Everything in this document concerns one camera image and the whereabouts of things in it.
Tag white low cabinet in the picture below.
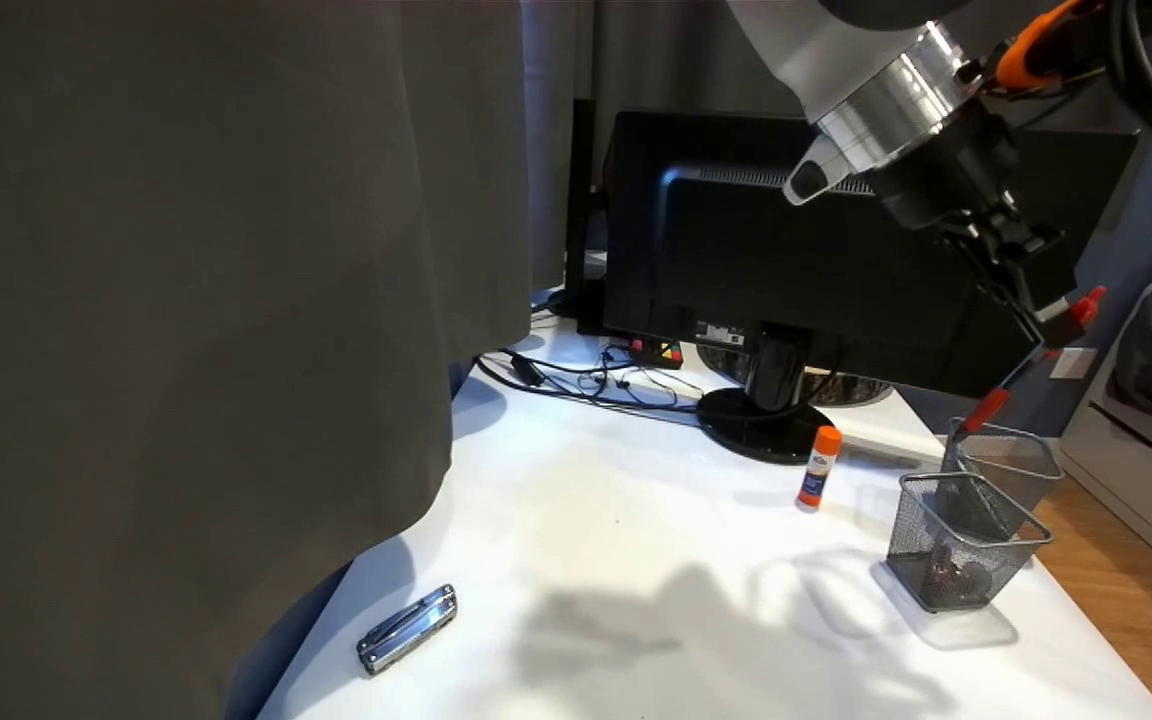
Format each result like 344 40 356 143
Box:
1078 271 1152 597

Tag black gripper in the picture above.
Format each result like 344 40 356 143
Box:
868 112 1078 333

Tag thin black panel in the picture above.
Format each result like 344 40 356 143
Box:
562 98 610 336

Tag orange cap glue stick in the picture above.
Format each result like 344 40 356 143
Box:
792 420 849 515

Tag black mesh basket dark items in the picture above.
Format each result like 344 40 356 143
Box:
885 472 1053 616

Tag small orange black object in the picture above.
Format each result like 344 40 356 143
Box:
629 333 686 372

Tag black desk cables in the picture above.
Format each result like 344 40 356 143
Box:
471 336 711 418

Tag black round monitor stand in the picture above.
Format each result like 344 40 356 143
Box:
691 320 834 468

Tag black computer monitor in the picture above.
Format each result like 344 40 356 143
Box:
598 108 1148 401

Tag orange cable strap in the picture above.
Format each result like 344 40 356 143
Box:
992 0 1090 93

